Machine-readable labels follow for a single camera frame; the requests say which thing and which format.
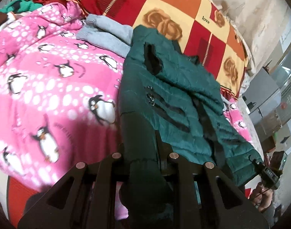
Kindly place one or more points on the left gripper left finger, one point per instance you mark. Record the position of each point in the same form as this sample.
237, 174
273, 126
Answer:
83, 198

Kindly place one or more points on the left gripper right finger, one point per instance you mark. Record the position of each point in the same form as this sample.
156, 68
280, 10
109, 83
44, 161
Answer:
202, 196

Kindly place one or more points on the dark green puffer jacket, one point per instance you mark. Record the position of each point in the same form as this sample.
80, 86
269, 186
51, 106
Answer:
167, 97

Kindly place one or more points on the person's right hand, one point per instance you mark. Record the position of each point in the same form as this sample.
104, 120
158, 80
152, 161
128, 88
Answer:
261, 197

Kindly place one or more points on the red plastic bag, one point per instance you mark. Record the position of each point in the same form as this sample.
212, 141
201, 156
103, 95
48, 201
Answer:
17, 196

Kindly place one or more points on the grey refrigerator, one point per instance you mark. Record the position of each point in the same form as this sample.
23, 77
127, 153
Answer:
262, 97

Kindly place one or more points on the pink penguin blanket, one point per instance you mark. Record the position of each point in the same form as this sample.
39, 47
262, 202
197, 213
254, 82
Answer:
57, 97

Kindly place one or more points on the grey folded garment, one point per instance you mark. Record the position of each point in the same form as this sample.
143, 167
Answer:
106, 33

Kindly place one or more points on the beige patterned curtain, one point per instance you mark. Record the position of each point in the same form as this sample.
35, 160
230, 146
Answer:
260, 23

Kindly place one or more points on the red orange rose quilt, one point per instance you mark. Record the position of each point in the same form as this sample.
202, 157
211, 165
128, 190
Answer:
197, 25

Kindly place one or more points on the green cloth at bedside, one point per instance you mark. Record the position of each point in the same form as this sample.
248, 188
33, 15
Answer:
20, 6

